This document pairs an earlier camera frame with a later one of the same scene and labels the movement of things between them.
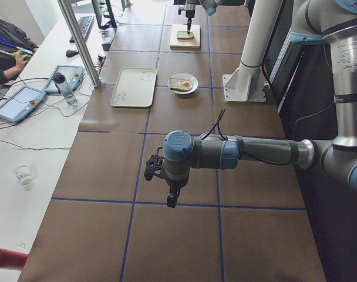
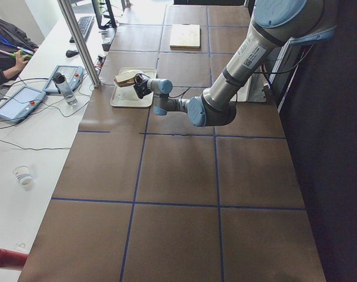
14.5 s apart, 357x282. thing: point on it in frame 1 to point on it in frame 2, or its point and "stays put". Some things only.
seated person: [10, 50] stays put
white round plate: [194, 88] to [131, 89]
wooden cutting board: [187, 44] stays put
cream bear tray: [135, 87] stays put
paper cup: [23, 174] stays put
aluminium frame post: [67, 10] stays put
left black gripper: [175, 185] to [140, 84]
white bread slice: [184, 35] to [125, 79]
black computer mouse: [70, 53] stays put
